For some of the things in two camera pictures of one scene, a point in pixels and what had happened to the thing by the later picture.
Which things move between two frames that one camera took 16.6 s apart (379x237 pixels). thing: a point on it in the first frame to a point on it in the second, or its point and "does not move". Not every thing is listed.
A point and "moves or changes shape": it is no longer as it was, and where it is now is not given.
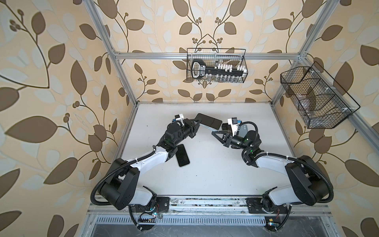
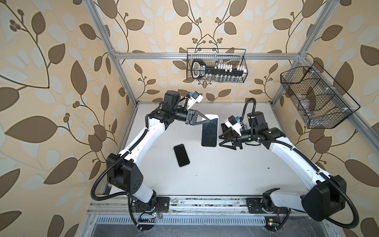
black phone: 208,121 moves or changes shape
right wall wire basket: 321,102 does not move
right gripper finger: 214,134 to 229,135
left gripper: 192,127 to 191,116
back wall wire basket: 216,65 does not move
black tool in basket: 199,69 does not move
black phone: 181,156 does not move
